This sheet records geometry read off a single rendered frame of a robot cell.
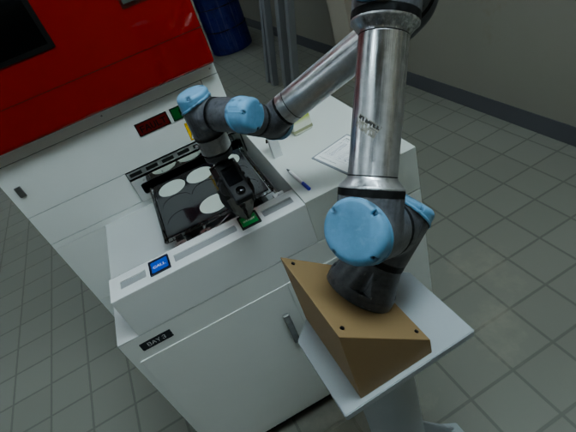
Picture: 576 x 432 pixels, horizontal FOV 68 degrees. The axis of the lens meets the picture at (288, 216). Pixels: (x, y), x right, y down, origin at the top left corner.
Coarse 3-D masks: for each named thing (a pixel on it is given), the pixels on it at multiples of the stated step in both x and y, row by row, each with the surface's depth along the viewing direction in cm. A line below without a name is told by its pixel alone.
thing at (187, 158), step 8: (232, 136) 162; (240, 136) 164; (192, 152) 160; (200, 152) 160; (176, 160) 159; (184, 160) 160; (160, 168) 158; (168, 168) 159; (144, 176) 157; (152, 176) 158; (136, 184) 157; (144, 192) 160; (144, 200) 162
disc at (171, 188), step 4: (176, 180) 156; (180, 180) 155; (168, 184) 156; (172, 184) 155; (176, 184) 154; (180, 184) 153; (184, 184) 152; (164, 188) 155; (168, 188) 154; (172, 188) 153; (176, 188) 152; (180, 188) 151; (160, 192) 153; (164, 192) 152; (168, 192) 151; (172, 192) 150; (176, 192) 150; (164, 196) 150
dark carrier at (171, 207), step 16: (240, 160) 154; (256, 176) 143; (192, 192) 147; (208, 192) 144; (256, 192) 135; (160, 208) 144; (176, 208) 142; (192, 208) 139; (224, 208) 134; (176, 224) 135; (192, 224) 132
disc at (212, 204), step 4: (212, 196) 141; (216, 196) 140; (204, 200) 141; (208, 200) 140; (212, 200) 139; (216, 200) 139; (204, 204) 139; (208, 204) 138; (212, 204) 137; (216, 204) 137; (220, 204) 136; (200, 208) 138; (204, 208) 137; (208, 208) 136; (212, 208) 136; (216, 208) 135; (220, 208) 134; (204, 212) 135; (208, 212) 135; (212, 212) 134
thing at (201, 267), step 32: (288, 192) 120; (224, 224) 117; (256, 224) 113; (288, 224) 115; (192, 256) 110; (224, 256) 112; (256, 256) 116; (128, 288) 108; (160, 288) 109; (192, 288) 113; (224, 288) 117; (128, 320) 110; (160, 320) 114
